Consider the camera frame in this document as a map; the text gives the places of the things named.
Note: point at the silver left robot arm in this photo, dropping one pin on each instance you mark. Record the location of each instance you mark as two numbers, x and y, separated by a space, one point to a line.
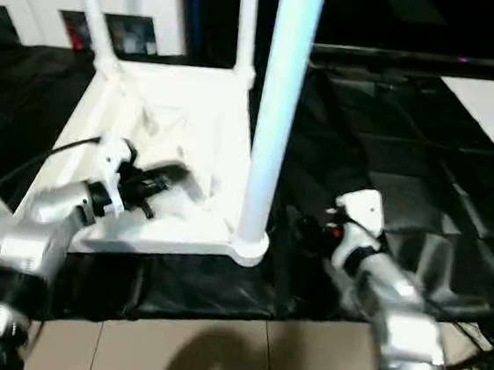
30 233

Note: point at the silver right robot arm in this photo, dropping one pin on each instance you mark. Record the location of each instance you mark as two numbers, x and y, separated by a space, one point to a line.
401 316

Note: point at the black work mat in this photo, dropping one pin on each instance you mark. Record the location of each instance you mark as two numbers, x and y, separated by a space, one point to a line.
406 184

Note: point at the blue vertical panel edge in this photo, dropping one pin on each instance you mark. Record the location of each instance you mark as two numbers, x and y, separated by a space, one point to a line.
191 11

